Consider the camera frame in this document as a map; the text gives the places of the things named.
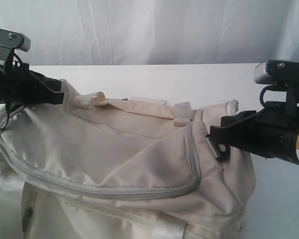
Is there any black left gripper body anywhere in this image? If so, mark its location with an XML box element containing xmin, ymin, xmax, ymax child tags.
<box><xmin>0</xmin><ymin>46</ymin><xmax>41</xmax><ymax>105</ymax></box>

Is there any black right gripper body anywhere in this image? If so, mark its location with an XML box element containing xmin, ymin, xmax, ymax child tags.
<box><xmin>243</xmin><ymin>84</ymin><xmax>299</xmax><ymax>158</ymax></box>

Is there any cream duffel bag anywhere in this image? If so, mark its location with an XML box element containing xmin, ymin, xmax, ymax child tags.
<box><xmin>0</xmin><ymin>81</ymin><xmax>255</xmax><ymax>239</ymax></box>

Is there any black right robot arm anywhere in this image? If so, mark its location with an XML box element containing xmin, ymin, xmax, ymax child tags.
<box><xmin>207</xmin><ymin>85</ymin><xmax>299</xmax><ymax>165</ymax></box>

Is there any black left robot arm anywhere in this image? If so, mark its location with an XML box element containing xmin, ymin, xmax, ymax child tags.
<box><xmin>0</xmin><ymin>46</ymin><xmax>65</xmax><ymax>106</ymax></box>

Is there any white backdrop curtain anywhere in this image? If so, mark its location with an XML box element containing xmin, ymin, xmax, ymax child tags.
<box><xmin>0</xmin><ymin>0</ymin><xmax>299</xmax><ymax>65</ymax></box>

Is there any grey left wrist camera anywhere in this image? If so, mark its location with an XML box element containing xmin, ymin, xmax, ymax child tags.
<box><xmin>0</xmin><ymin>28</ymin><xmax>31</xmax><ymax>52</ymax></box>

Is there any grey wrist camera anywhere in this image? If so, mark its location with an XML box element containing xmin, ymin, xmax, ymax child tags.
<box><xmin>253</xmin><ymin>60</ymin><xmax>299</xmax><ymax>85</ymax></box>
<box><xmin>0</xmin><ymin>28</ymin><xmax>31</xmax><ymax>52</ymax></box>

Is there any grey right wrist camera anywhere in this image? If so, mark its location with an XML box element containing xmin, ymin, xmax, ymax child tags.
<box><xmin>253</xmin><ymin>60</ymin><xmax>299</xmax><ymax>85</ymax></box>

